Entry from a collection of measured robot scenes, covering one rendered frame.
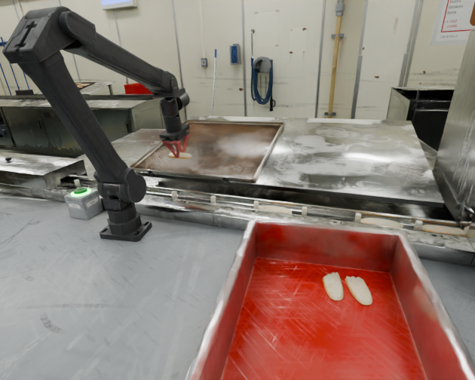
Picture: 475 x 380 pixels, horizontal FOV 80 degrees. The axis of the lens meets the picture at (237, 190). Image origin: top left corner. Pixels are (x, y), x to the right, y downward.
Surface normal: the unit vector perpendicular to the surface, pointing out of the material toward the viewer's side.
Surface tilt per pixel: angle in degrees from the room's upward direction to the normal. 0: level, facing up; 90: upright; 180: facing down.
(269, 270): 0
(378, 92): 90
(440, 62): 90
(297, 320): 0
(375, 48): 90
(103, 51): 93
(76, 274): 0
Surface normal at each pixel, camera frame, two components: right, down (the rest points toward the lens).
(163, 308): -0.04, -0.91
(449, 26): -0.33, 0.41
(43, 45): 0.95, 0.10
